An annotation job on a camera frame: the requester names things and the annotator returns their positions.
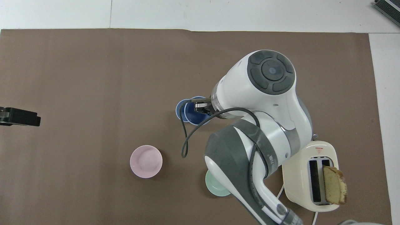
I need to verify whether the green cup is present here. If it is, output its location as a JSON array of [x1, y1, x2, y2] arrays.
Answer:
[[205, 169, 232, 197]]

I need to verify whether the cream toaster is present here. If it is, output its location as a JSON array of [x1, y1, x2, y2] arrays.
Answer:
[[282, 134, 340, 213]]

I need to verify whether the black cable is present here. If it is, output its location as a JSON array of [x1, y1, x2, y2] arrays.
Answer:
[[181, 99, 277, 223]]

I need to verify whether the blue cup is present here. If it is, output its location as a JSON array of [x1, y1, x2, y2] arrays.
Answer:
[[176, 99, 189, 122], [184, 96, 212, 126]]

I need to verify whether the bread slice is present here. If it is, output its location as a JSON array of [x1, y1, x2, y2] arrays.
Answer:
[[322, 166, 348, 206]]

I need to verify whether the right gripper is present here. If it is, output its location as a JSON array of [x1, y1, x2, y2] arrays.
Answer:
[[190, 97, 215, 115]]

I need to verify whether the white power cord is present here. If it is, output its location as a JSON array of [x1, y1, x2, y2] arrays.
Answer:
[[276, 184, 318, 225]]

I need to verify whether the grey striped object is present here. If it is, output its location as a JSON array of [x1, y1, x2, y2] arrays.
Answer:
[[373, 0, 400, 18]]

